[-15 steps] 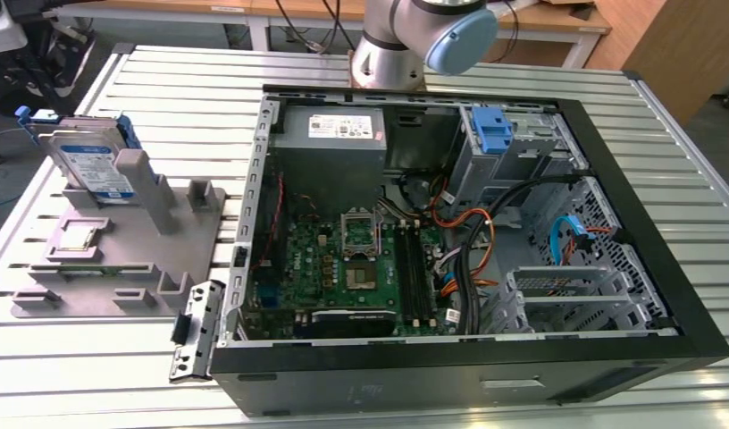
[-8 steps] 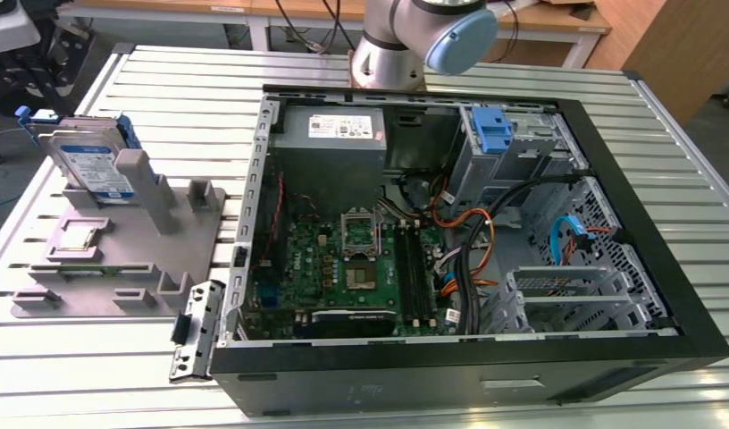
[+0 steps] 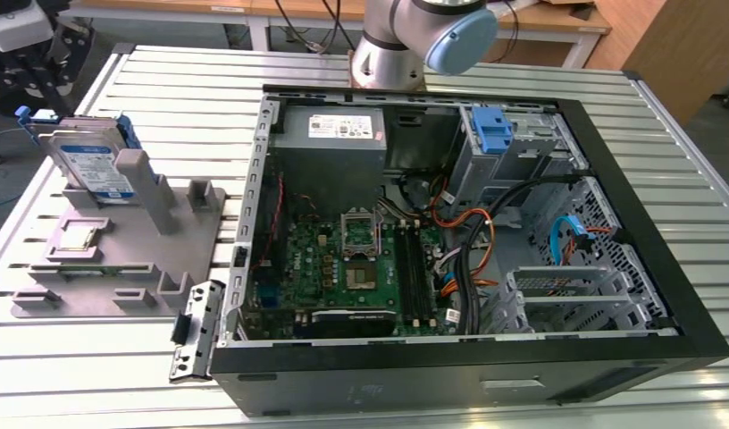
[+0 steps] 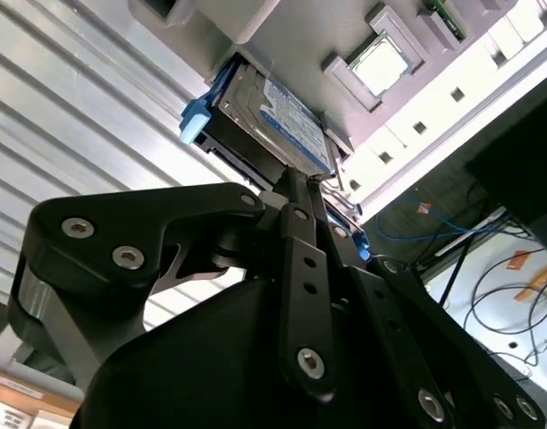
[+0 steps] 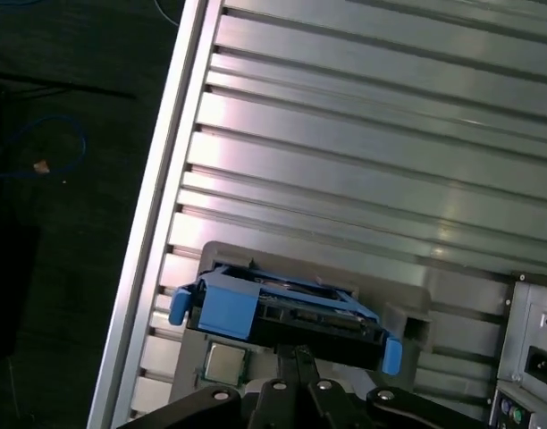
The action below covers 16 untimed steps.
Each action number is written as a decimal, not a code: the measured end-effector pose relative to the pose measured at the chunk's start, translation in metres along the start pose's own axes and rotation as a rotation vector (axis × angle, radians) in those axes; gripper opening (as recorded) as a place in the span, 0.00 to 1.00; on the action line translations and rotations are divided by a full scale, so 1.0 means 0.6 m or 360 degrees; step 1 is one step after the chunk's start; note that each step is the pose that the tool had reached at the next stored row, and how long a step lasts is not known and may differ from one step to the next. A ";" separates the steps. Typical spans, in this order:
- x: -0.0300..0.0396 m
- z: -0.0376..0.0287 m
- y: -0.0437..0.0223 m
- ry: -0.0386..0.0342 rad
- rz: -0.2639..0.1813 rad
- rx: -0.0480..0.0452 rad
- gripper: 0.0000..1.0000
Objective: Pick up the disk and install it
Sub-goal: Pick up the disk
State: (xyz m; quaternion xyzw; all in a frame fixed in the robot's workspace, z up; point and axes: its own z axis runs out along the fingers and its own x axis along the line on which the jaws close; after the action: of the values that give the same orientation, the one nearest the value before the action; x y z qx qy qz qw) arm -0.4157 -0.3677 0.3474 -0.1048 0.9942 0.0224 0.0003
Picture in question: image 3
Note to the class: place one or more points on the CPU socket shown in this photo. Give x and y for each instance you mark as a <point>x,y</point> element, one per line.
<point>363,276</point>

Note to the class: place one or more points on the grey expansion card bracket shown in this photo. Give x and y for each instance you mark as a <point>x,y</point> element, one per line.
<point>206,322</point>

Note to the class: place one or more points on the blue drive cage latch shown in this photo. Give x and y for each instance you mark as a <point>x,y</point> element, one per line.
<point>492,129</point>

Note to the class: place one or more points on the green motherboard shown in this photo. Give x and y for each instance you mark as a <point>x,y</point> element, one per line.
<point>371,297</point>

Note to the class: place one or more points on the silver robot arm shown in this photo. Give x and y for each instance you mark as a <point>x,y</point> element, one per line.
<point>383,58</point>

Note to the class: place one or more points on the grey power supply unit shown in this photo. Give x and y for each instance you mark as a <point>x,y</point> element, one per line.
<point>328,165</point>

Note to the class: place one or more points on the black graphics card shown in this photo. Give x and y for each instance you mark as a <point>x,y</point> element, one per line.
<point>352,324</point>

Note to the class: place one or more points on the wooden desk white frame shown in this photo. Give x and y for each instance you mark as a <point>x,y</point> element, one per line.
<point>555,18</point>
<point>162,6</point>

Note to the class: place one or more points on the grey optical drive cage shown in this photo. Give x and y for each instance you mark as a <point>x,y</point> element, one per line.
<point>519,156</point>

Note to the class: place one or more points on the brown wooden cabinet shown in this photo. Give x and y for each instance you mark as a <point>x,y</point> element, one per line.
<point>699,53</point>

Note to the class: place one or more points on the hard disk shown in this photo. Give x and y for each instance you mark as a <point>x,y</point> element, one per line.
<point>87,165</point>

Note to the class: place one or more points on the black RAM slot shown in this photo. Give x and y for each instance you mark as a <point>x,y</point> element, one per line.
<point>423,277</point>
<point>406,277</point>

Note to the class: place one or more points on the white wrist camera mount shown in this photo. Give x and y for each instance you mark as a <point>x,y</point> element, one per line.
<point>16,33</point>

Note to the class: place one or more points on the metal disk bay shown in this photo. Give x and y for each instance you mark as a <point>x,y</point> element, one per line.
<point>570,298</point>

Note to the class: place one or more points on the black PC case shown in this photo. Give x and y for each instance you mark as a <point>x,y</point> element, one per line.
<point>400,384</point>

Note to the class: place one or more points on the green RAM stick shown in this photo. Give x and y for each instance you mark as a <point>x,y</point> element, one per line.
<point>91,270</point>

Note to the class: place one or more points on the grey parts rack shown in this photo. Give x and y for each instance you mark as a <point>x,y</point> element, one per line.
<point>144,259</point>

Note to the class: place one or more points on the silver CPU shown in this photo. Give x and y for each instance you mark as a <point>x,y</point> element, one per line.
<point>79,238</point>

